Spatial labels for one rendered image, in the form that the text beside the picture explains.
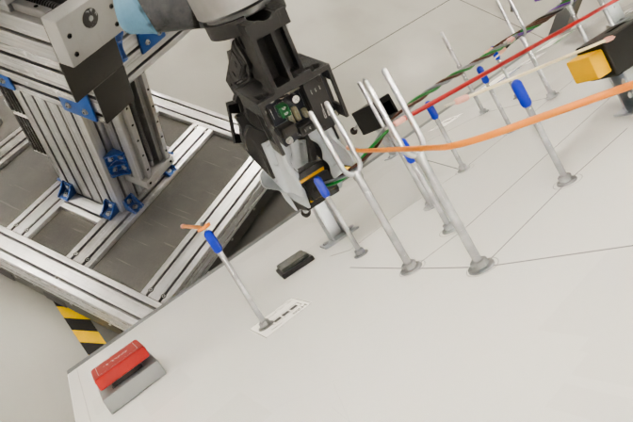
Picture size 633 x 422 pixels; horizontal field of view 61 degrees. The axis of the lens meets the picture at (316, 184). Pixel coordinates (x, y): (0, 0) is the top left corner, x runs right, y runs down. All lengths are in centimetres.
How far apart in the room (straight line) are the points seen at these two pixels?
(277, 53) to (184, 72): 230
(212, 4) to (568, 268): 31
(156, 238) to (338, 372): 146
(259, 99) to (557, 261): 26
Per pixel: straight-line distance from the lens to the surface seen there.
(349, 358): 35
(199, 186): 188
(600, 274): 30
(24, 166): 216
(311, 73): 45
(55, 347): 193
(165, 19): 80
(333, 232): 62
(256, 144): 52
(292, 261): 59
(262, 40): 46
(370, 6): 317
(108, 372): 54
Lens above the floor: 159
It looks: 49 degrees down
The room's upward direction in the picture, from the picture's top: straight up
